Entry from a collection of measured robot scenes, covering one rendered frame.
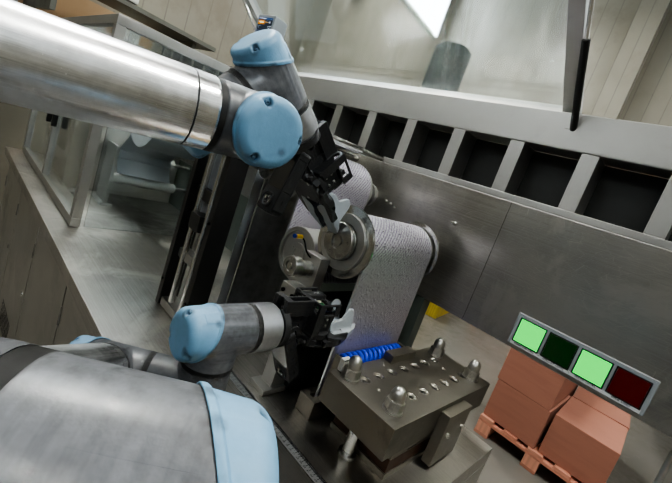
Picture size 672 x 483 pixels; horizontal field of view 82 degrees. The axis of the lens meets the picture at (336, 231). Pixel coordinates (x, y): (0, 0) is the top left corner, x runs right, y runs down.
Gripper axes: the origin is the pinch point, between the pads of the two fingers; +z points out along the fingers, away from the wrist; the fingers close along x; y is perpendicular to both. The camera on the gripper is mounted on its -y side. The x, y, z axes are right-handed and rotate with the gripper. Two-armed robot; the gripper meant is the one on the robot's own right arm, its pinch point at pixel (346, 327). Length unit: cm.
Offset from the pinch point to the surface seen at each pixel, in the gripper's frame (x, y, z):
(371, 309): -0.3, 3.9, 5.7
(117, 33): 102, 45, -24
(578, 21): -13, 68, 16
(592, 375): -36.6, 8.3, 29.4
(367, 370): -6.4, -6.0, 2.5
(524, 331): -22.9, 9.7, 29.3
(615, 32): 151, 337, 583
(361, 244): 1.1, 17.2, -3.4
